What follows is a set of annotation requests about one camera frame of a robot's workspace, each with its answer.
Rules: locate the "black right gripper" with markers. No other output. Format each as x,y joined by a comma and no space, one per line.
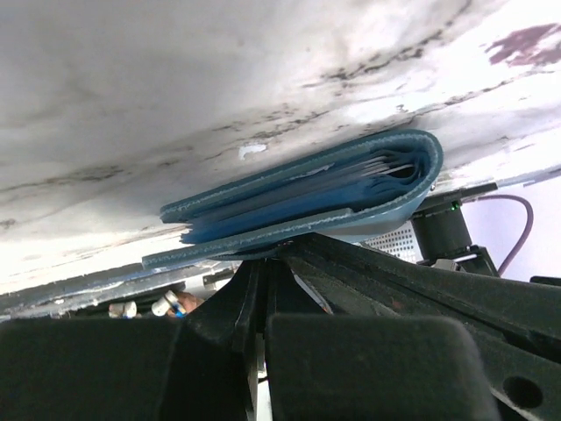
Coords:
516,325

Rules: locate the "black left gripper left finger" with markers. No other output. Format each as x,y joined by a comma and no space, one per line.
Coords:
200,367

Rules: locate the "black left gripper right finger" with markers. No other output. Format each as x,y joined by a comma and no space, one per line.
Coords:
338,367

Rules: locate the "blue leather card holder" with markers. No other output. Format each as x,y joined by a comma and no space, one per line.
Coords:
352,191

